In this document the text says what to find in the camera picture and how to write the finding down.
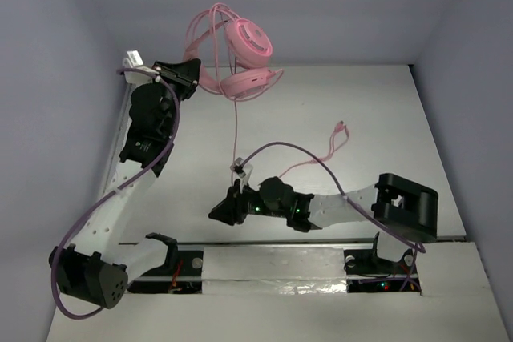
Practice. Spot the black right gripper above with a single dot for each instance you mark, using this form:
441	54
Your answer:
232	207

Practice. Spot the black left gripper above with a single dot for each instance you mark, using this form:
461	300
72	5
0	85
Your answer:
173	76

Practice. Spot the pink over-ear headphones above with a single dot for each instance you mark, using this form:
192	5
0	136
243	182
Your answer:
249	53

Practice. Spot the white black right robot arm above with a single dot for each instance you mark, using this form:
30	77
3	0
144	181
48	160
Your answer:
405	212

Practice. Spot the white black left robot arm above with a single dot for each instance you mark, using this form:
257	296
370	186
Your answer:
88	272

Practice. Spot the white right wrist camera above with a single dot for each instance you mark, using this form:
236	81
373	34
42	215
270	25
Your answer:
242	170

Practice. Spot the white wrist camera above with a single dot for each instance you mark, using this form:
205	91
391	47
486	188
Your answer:
136	63
242	170

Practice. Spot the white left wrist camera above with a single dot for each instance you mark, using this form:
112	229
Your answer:
136	63

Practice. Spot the foil covered base rail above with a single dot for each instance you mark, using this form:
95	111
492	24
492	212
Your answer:
281	268

